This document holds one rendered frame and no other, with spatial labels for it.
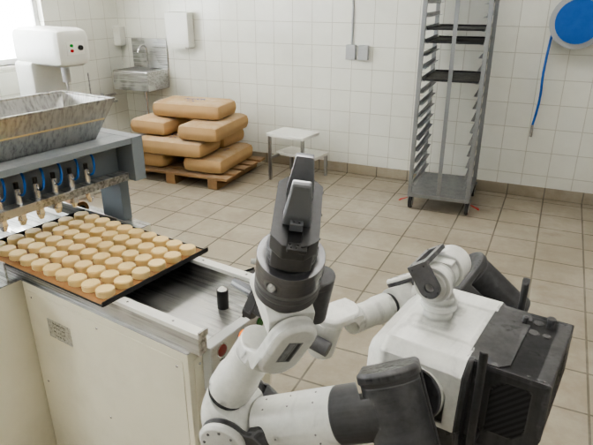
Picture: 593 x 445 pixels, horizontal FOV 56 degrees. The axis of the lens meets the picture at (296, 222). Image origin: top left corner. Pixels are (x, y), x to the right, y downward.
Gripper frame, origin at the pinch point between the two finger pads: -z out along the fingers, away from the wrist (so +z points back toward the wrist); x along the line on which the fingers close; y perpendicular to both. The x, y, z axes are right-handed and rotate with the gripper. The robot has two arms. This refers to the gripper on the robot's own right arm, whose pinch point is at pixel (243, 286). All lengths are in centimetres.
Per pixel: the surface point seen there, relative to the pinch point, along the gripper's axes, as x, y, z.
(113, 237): 12, 25, -57
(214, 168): -7, 323, -191
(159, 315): 15.6, -3.3, -16.2
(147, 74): -64, 356, -320
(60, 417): 75, 29, -51
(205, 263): 4.8, 23.5, -22.7
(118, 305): 19.8, -0.8, -29.4
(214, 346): 16.6, 0.2, -0.6
